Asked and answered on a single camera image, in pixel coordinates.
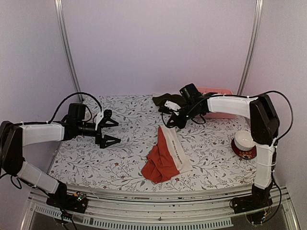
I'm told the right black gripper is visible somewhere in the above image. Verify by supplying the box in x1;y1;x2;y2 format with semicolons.
166;103;201;130

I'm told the red underwear white waistband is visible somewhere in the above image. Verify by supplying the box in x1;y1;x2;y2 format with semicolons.
141;126;193;184

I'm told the pink divided organizer tray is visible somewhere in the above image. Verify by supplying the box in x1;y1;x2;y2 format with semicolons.
197;87;240;119

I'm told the dark olive cloth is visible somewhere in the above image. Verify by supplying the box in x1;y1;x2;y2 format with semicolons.
152;93;188;114

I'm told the white bowl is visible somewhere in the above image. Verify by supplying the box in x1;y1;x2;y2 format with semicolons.
234;130;255;151

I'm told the red floral saucer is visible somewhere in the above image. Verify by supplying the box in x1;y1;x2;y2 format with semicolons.
231;139;257;160

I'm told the left robot arm white sleeve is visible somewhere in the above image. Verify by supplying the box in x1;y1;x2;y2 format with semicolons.
0;120;88;214

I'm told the robot arm white sleeve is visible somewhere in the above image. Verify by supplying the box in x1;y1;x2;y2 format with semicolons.
0;120;88;214
206;94;279;214

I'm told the right robot arm white sleeve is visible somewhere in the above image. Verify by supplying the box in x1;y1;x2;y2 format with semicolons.
206;94;279;214

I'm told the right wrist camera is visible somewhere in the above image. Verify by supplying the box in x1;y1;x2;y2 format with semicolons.
179;83;201;104

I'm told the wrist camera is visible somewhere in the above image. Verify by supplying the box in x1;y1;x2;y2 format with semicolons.
179;83;201;104
66;103;93;125

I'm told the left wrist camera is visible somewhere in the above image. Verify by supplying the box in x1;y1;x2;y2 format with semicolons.
66;103;93;125

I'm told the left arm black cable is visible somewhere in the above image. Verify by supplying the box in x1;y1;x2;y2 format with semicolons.
47;92;104;124

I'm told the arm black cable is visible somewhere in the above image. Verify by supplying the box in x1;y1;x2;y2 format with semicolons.
47;92;104;124
256;90;295;147

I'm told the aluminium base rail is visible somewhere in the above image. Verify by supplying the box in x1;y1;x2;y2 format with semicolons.
20;184;300;230

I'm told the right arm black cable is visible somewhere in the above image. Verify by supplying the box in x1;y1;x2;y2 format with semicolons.
256;90;295;147

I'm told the right aluminium frame post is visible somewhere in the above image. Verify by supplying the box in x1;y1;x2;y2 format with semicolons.
237;0;263;95

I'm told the aluminium frame post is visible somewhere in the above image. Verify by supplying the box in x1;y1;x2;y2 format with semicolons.
237;0;263;95
54;0;81;92

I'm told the left aluminium frame post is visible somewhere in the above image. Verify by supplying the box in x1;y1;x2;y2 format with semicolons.
54;0;81;92

